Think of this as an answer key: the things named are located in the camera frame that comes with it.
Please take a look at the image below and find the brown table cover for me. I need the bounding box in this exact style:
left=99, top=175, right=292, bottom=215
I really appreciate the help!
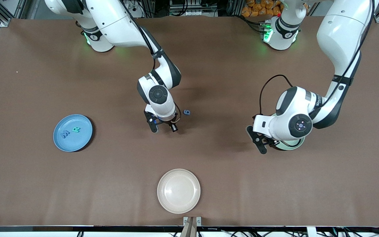
left=0, top=15, right=379, bottom=227

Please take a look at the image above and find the green plate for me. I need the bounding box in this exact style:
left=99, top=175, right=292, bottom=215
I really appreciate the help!
left=273, top=136, right=306, bottom=151

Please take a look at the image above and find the white power strip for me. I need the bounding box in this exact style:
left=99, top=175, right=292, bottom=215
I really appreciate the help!
left=124, top=0, right=144, bottom=18

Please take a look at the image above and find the blue plate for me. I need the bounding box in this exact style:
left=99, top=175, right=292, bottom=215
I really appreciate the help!
left=53, top=114, right=93, bottom=152

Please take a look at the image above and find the orange objects pile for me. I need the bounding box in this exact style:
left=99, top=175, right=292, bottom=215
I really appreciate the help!
left=241, top=0, right=284, bottom=17

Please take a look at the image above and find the background equipment box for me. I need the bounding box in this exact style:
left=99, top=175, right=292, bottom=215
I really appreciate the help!
left=169, top=0, right=218, bottom=17

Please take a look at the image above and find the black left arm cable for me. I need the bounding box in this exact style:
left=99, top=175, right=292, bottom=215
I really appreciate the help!
left=259, top=0, right=376, bottom=116

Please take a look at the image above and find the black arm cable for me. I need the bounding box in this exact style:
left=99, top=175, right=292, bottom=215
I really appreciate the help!
left=259, top=0, right=376, bottom=116
left=119, top=0, right=182, bottom=124

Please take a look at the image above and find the beige plate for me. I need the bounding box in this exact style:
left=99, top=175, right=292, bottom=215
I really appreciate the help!
left=157, top=169, right=201, bottom=214

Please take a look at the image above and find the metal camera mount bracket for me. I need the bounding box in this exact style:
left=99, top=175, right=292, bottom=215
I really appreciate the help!
left=183, top=216, right=202, bottom=237

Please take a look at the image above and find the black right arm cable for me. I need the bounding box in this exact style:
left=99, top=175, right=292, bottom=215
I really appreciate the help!
left=119, top=0, right=182, bottom=124

